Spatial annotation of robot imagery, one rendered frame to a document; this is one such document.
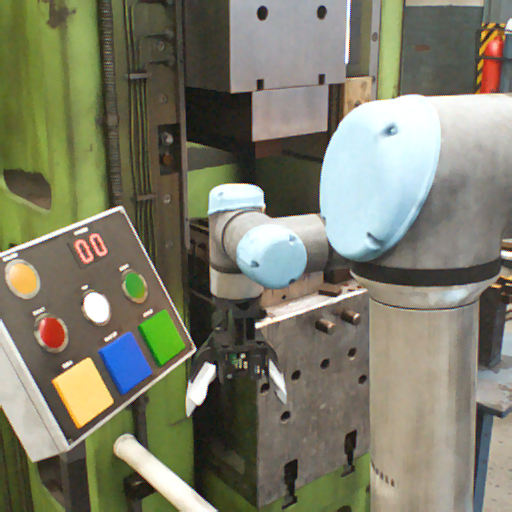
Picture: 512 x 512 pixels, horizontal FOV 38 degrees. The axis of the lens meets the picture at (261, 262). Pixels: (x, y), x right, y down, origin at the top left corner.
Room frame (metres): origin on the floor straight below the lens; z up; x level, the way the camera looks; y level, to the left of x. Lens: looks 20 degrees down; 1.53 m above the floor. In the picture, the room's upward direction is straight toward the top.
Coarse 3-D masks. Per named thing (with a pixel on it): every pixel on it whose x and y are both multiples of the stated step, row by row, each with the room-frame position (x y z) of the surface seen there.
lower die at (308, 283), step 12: (192, 228) 1.77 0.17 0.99; (204, 228) 1.74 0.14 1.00; (204, 240) 1.68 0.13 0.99; (204, 252) 1.62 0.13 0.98; (192, 264) 1.60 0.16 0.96; (300, 276) 1.51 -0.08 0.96; (312, 276) 1.53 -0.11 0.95; (264, 288) 1.45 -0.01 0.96; (288, 288) 1.49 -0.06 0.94; (300, 288) 1.51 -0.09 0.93; (312, 288) 1.53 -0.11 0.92; (264, 300) 1.45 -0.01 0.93; (276, 300) 1.47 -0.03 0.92
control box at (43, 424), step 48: (48, 240) 1.04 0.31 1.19; (96, 240) 1.12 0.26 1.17; (0, 288) 0.93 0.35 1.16; (48, 288) 0.99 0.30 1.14; (96, 288) 1.06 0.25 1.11; (0, 336) 0.89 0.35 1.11; (96, 336) 1.00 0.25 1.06; (0, 384) 0.90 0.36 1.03; (48, 384) 0.89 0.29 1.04; (144, 384) 1.02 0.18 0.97; (48, 432) 0.86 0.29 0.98
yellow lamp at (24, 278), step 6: (18, 264) 0.97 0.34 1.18; (12, 270) 0.96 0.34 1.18; (18, 270) 0.96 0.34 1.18; (24, 270) 0.97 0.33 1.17; (30, 270) 0.98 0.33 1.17; (12, 276) 0.95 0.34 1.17; (18, 276) 0.96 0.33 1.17; (24, 276) 0.97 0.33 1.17; (30, 276) 0.97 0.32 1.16; (12, 282) 0.95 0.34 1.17; (18, 282) 0.95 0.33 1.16; (24, 282) 0.96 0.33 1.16; (30, 282) 0.97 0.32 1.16; (18, 288) 0.95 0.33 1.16; (24, 288) 0.95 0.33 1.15; (30, 288) 0.96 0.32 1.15
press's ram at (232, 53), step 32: (192, 0) 1.49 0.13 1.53; (224, 0) 1.41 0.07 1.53; (256, 0) 1.43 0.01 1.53; (288, 0) 1.48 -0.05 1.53; (320, 0) 1.53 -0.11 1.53; (192, 32) 1.49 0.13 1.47; (224, 32) 1.41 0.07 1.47; (256, 32) 1.43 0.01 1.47; (288, 32) 1.48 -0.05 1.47; (320, 32) 1.53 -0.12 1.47; (192, 64) 1.49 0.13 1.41; (224, 64) 1.41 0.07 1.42; (256, 64) 1.43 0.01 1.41; (288, 64) 1.48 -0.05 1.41; (320, 64) 1.54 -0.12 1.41
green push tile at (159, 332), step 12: (144, 324) 1.08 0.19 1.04; (156, 324) 1.10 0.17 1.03; (168, 324) 1.13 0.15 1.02; (144, 336) 1.07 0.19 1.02; (156, 336) 1.09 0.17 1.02; (168, 336) 1.11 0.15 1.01; (156, 348) 1.07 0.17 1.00; (168, 348) 1.09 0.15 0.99; (180, 348) 1.11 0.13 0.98; (156, 360) 1.06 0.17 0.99; (168, 360) 1.08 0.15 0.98
